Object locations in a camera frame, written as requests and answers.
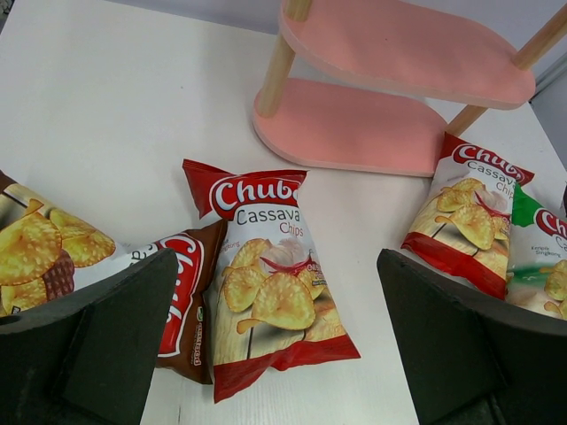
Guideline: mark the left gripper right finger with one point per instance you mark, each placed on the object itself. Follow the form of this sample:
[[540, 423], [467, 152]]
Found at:
[[470, 358]]

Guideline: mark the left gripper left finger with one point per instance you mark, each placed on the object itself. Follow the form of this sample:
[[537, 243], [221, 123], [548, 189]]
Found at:
[[88, 357]]

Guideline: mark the green Chuba chips bag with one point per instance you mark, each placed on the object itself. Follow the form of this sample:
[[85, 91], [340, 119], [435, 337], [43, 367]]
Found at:
[[536, 275]]

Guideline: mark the brown Chuba chips bag left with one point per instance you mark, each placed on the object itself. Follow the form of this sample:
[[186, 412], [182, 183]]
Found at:
[[48, 253]]

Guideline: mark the red Chuba chips bag right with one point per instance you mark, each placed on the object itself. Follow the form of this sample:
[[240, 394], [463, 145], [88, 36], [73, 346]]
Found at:
[[463, 228]]

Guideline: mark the red chuba chips bag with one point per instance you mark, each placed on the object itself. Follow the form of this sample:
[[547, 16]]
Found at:
[[463, 228], [272, 304]]

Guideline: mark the red Chuba chips bag left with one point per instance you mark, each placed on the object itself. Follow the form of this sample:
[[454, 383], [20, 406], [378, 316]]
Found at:
[[272, 304]]

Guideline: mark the pink three-tier wooden shelf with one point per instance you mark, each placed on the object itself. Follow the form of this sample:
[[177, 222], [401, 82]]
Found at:
[[374, 86]]

